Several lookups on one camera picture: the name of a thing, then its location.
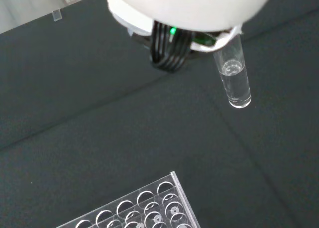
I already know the black bench cloth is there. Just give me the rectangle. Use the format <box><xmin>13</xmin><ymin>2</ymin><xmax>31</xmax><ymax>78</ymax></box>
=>
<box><xmin>0</xmin><ymin>0</ymin><xmax>319</xmax><ymax>228</ymax></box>

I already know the clear test tube rack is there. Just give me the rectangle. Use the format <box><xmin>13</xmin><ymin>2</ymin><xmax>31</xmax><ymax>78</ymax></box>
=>
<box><xmin>55</xmin><ymin>171</ymin><xmax>201</xmax><ymax>228</ymax></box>

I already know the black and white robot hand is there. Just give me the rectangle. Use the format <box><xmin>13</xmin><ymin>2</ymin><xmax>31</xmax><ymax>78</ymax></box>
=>
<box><xmin>106</xmin><ymin>0</ymin><xmax>276</xmax><ymax>75</ymax></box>

